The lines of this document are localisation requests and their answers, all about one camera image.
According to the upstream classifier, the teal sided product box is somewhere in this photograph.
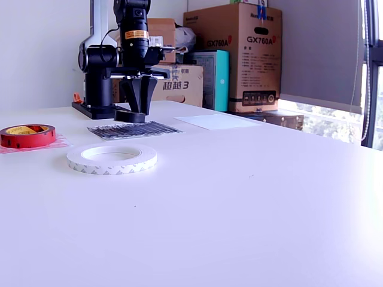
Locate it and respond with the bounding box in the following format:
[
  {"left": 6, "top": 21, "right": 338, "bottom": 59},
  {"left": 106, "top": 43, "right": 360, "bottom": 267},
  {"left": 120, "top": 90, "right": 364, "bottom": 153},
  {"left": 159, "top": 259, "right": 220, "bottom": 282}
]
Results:
[{"left": 188, "top": 50, "right": 230, "bottom": 112}]

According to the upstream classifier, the white tape roll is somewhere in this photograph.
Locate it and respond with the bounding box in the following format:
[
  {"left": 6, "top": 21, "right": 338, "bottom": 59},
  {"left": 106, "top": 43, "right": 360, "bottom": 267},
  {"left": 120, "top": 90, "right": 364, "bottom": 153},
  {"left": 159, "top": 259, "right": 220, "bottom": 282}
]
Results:
[{"left": 66, "top": 142, "right": 158, "bottom": 176}]

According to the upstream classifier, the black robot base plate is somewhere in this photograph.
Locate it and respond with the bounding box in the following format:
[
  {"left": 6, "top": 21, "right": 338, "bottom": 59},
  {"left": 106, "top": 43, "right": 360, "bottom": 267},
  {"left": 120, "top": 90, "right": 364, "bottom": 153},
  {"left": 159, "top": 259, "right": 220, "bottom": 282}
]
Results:
[{"left": 71, "top": 101, "right": 133, "bottom": 120}]

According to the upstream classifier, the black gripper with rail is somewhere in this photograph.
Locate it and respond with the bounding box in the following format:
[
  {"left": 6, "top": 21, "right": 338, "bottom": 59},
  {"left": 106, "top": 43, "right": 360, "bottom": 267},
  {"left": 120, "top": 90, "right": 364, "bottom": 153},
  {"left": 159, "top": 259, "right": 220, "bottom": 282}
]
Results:
[{"left": 110, "top": 56, "right": 171, "bottom": 116}]

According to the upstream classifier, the tall GX760A cardboard box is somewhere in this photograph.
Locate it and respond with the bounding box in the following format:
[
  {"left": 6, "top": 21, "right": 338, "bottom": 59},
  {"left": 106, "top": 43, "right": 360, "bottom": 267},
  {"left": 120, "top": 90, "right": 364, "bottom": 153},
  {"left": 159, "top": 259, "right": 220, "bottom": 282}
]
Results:
[{"left": 183, "top": 2, "right": 284, "bottom": 114}]

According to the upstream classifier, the blue tape strip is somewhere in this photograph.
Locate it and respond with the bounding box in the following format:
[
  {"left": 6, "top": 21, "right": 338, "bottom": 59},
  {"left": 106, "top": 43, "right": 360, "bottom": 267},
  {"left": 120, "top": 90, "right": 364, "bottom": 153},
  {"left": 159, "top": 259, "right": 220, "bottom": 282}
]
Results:
[{"left": 257, "top": 0, "right": 268, "bottom": 22}]

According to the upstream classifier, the black camera cable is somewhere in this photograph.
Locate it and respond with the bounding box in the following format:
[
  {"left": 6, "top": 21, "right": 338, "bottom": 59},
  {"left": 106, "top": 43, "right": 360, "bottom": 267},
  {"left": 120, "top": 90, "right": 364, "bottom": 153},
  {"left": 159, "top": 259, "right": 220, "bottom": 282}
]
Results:
[{"left": 100, "top": 28, "right": 122, "bottom": 65}]

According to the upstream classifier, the black scribbled paper sheet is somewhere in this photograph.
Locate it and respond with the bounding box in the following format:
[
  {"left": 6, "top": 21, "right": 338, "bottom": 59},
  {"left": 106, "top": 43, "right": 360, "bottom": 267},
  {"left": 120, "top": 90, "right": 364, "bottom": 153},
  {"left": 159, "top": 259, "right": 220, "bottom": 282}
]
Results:
[{"left": 87, "top": 120, "right": 186, "bottom": 141}]

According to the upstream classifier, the black tape roll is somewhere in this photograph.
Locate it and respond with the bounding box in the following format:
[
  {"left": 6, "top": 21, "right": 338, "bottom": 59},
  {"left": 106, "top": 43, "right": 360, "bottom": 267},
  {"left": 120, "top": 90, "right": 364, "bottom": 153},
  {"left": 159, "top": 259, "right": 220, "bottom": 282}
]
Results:
[{"left": 114, "top": 109, "right": 146, "bottom": 123}]

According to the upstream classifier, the red tape roll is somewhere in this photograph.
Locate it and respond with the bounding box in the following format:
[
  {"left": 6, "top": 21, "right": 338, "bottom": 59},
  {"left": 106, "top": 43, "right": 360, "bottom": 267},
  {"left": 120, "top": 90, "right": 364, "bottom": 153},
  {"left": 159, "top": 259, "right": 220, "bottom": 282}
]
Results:
[{"left": 0, "top": 124, "right": 57, "bottom": 149}]

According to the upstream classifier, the cardboard box with blue print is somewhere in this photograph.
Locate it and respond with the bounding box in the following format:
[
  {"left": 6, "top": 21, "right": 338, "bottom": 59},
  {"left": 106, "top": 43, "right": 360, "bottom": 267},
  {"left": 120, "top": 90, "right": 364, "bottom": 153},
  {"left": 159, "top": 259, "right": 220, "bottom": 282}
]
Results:
[{"left": 113, "top": 63, "right": 205, "bottom": 108}]

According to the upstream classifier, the blank white paper sheet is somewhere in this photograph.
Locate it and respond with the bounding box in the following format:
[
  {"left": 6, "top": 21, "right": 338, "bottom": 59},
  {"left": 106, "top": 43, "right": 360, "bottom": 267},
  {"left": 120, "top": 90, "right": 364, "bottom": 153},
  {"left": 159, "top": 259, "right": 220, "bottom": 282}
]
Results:
[{"left": 174, "top": 113, "right": 263, "bottom": 131}]

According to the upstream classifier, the small labelled cardboard box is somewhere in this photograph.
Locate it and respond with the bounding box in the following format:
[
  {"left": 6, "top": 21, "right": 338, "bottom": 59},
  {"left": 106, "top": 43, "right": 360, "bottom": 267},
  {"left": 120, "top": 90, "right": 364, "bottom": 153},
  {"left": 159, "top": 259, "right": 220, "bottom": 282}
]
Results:
[{"left": 148, "top": 18, "right": 177, "bottom": 63}]

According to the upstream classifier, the wrist camera board on bracket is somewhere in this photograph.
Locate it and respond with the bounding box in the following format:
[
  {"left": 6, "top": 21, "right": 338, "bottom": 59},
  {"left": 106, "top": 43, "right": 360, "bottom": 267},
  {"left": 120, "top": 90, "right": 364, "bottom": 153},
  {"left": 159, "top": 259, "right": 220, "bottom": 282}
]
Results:
[{"left": 148, "top": 44, "right": 177, "bottom": 66}]

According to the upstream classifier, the grey roller blind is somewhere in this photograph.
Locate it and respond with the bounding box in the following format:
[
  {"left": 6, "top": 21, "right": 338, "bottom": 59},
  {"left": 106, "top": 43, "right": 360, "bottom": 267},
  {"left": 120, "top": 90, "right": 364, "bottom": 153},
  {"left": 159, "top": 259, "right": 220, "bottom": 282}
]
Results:
[{"left": 269, "top": 0, "right": 364, "bottom": 114}]

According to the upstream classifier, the red scribbled paper sheet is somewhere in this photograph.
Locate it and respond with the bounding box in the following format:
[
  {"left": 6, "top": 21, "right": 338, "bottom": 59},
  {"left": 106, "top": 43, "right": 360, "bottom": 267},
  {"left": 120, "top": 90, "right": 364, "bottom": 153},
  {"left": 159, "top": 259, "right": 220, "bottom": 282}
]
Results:
[{"left": 0, "top": 133, "right": 74, "bottom": 155}]

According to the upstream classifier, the white plastic bag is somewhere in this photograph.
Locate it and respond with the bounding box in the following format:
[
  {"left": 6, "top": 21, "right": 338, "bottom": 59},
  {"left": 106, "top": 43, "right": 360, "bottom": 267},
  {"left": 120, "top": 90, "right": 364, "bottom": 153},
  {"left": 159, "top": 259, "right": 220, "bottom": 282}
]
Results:
[{"left": 175, "top": 26, "right": 197, "bottom": 54}]

